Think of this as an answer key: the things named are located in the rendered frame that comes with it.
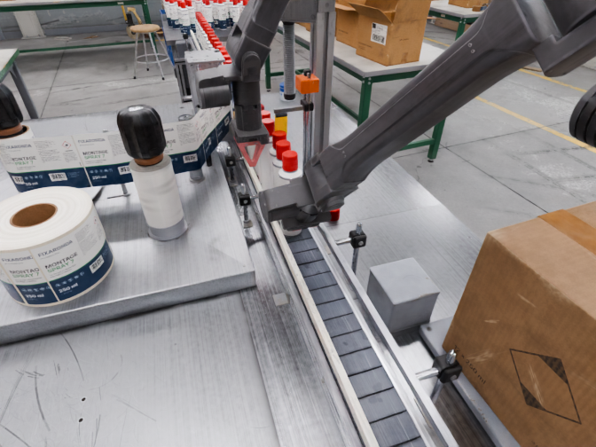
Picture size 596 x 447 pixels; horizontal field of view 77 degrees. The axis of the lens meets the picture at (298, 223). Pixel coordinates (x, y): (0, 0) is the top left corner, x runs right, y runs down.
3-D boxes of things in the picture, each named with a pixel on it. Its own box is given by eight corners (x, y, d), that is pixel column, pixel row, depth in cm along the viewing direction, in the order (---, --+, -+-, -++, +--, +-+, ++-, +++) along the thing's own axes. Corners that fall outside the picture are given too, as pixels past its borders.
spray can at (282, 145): (272, 214, 95) (269, 139, 83) (292, 210, 96) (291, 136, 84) (278, 226, 91) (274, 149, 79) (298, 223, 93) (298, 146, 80)
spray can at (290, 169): (278, 226, 91) (274, 149, 79) (298, 222, 93) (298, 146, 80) (283, 239, 87) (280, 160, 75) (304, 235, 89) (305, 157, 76)
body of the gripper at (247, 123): (239, 145, 79) (236, 111, 74) (231, 127, 87) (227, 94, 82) (270, 141, 80) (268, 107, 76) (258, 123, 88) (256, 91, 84)
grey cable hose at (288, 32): (281, 97, 107) (279, 13, 94) (294, 96, 107) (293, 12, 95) (285, 101, 104) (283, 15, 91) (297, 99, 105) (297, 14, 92)
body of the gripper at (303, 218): (275, 200, 77) (281, 187, 70) (322, 192, 79) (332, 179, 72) (282, 231, 75) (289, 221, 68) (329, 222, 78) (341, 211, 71)
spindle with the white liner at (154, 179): (148, 222, 93) (112, 102, 74) (185, 215, 95) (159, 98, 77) (149, 244, 86) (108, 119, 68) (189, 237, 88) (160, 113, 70)
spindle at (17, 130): (25, 186, 103) (-31, 80, 86) (61, 181, 105) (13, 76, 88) (17, 204, 96) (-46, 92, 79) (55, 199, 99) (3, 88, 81)
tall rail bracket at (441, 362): (391, 412, 61) (410, 354, 51) (430, 399, 63) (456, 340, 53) (402, 432, 59) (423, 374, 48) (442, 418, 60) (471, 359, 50)
